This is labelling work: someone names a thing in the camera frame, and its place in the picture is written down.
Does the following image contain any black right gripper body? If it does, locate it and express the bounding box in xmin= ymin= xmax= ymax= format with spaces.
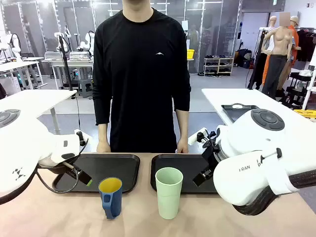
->
xmin=201 ymin=144 xmax=222 ymax=173

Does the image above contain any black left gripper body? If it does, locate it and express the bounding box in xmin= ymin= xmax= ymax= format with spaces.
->
xmin=38 ymin=154 xmax=83 ymax=177

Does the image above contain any pale green tall cup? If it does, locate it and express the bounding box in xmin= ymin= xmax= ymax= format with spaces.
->
xmin=155 ymin=167 xmax=184 ymax=220

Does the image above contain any person's right forearm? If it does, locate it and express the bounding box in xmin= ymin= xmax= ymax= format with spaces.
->
xmin=97 ymin=122 xmax=110 ymax=144

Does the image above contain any person's left forearm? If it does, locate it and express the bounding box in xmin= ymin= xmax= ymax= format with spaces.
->
xmin=175 ymin=109 xmax=190 ymax=140

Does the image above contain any person's left hand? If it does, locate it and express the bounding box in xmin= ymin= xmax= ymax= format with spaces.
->
xmin=177 ymin=138 xmax=190 ymax=154

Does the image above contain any person's right hand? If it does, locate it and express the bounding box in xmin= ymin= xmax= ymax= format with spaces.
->
xmin=96 ymin=142 xmax=111 ymax=153

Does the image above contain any black plastic serving tray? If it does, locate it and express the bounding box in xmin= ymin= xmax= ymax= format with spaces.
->
xmin=52 ymin=153 xmax=141 ymax=194
xmin=150 ymin=154 xmax=220 ymax=194

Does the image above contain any blue mug yellow inside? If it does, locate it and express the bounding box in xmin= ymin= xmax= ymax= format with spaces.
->
xmin=98 ymin=177 xmax=123 ymax=220

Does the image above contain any white side table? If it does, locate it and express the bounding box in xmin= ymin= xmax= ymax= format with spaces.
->
xmin=0 ymin=89 xmax=78 ymax=135
xmin=201 ymin=88 xmax=316 ymax=158

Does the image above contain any grey stool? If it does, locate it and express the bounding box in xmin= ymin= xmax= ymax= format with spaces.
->
xmin=78 ymin=79 xmax=94 ymax=99

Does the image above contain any shoe rack with shoes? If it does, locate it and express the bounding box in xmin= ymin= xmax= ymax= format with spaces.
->
xmin=203 ymin=56 xmax=234 ymax=77

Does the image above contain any yellow flat object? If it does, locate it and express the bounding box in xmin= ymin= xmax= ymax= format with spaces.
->
xmin=293 ymin=109 xmax=316 ymax=121

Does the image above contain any person in black shirt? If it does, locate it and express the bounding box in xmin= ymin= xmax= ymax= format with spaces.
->
xmin=92 ymin=0 xmax=192 ymax=154

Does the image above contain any white background workbench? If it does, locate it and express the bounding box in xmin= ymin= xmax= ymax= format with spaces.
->
xmin=0 ymin=60 xmax=49 ymax=90

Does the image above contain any beige mannequin with dark trousers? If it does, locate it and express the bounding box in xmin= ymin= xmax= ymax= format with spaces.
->
xmin=261 ymin=18 xmax=294 ymax=99

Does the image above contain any person in orange clothes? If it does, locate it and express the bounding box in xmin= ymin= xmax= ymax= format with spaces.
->
xmin=287 ymin=12 xmax=302 ymax=67

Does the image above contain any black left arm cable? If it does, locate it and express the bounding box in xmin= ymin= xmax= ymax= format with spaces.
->
xmin=36 ymin=138 xmax=89 ymax=194

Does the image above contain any black tray with handle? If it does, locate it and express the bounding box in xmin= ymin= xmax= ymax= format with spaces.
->
xmin=221 ymin=103 xmax=260 ymax=123

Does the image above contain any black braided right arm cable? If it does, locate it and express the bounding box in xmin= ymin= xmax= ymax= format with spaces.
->
xmin=233 ymin=169 xmax=316 ymax=216

